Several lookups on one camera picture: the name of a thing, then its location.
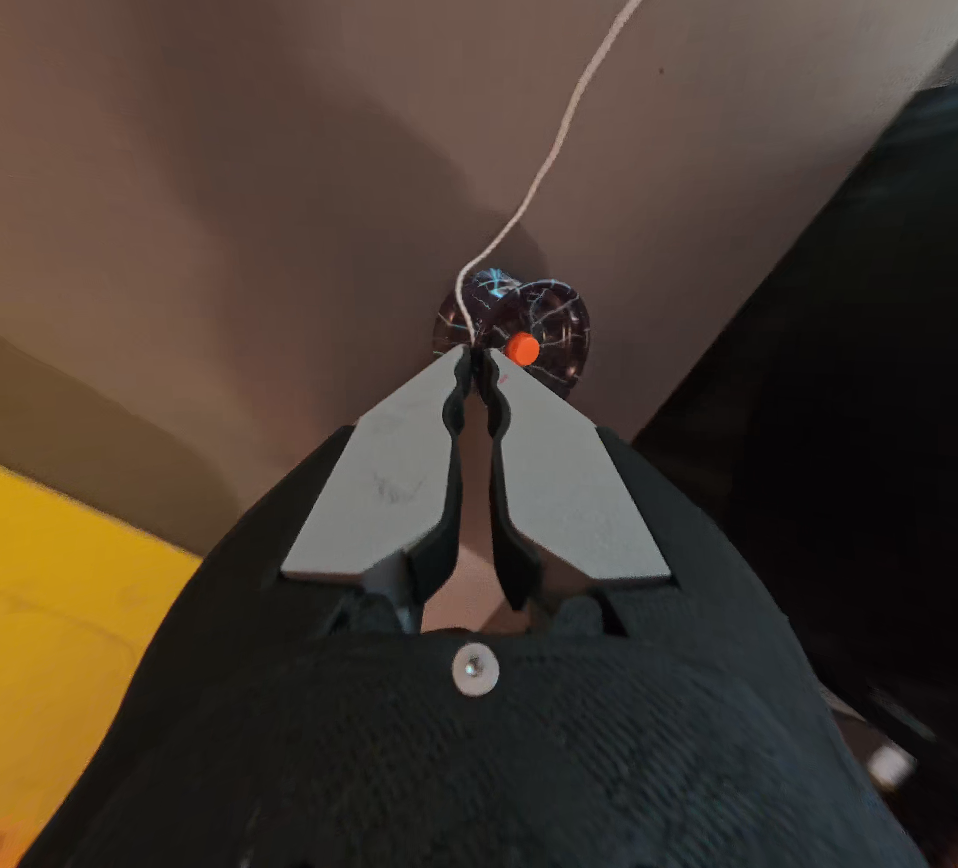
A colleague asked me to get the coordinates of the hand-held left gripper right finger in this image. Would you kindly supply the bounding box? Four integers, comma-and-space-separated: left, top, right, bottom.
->
478, 348, 672, 612

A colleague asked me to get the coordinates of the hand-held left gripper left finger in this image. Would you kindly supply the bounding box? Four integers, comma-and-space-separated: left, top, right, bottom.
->
280, 346, 473, 634

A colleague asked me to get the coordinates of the white yoyo string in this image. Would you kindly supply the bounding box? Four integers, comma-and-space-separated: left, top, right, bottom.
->
455, 0, 760, 348

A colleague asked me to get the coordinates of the dark lightning-print yoyo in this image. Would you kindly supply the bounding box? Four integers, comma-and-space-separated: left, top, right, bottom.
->
436, 268, 592, 399

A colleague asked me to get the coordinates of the yellow plastic tray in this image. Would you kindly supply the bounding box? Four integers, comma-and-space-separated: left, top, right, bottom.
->
0, 467, 205, 868

